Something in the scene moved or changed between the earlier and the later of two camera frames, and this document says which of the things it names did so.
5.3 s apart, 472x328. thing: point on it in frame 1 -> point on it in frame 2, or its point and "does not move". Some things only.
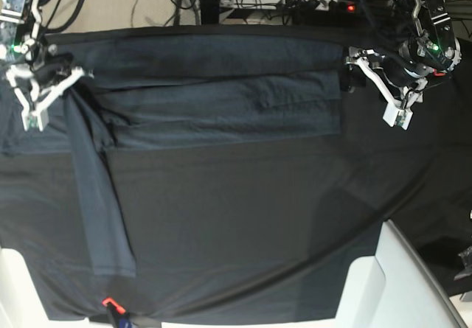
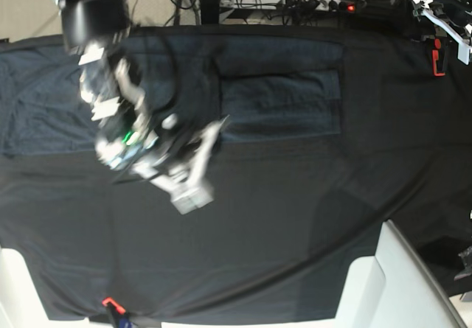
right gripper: [403, 88] -> [448, 12]
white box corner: [396, 288] does not move
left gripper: [37, 81] -> [178, 163]
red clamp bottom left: [119, 313] does not move
